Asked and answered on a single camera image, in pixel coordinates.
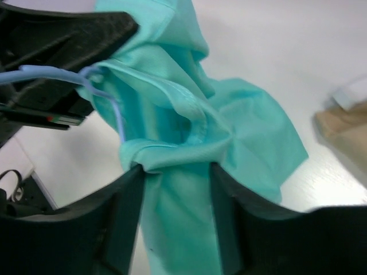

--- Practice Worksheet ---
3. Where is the light blue wire hanger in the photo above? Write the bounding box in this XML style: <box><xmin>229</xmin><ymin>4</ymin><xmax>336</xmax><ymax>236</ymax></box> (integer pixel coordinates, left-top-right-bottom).
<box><xmin>1</xmin><ymin>65</ymin><xmax>126</xmax><ymax>143</ymax></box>

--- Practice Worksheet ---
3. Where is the beige tank top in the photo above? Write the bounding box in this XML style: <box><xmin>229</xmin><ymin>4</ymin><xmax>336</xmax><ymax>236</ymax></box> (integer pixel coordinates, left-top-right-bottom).
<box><xmin>313</xmin><ymin>103</ymin><xmax>366</xmax><ymax>186</ymax></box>

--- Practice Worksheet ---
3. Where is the white clothes rack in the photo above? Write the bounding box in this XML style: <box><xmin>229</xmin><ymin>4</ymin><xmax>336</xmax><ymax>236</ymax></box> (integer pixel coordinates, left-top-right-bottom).
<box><xmin>331</xmin><ymin>74</ymin><xmax>366</xmax><ymax>111</ymax></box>

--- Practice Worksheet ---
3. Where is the teal t shirt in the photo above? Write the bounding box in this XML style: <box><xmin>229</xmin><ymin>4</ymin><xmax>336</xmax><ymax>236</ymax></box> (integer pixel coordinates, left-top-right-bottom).
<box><xmin>78</xmin><ymin>1</ymin><xmax>307</xmax><ymax>274</ymax></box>

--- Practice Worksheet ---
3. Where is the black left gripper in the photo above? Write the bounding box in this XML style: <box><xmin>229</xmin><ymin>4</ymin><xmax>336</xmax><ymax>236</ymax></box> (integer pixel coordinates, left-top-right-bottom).
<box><xmin>1</xmin><ymin>2</ymin><xmax>139</xmax><ymax>146</ymax></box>

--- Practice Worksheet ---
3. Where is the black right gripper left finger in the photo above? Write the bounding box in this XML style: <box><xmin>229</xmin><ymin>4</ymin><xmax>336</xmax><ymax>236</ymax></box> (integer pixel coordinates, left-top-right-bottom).
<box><xmin>1</xmin><ymin>165</ymin><xmax>145</xmax><ymax>274</ymax></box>

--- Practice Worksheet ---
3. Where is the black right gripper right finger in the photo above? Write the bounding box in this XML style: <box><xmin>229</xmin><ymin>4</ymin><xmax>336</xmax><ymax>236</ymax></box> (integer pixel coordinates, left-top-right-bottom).
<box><xmin>210</xmin><ymin>163</ymin><xmax>366</xmax><ymax>274</ymax></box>

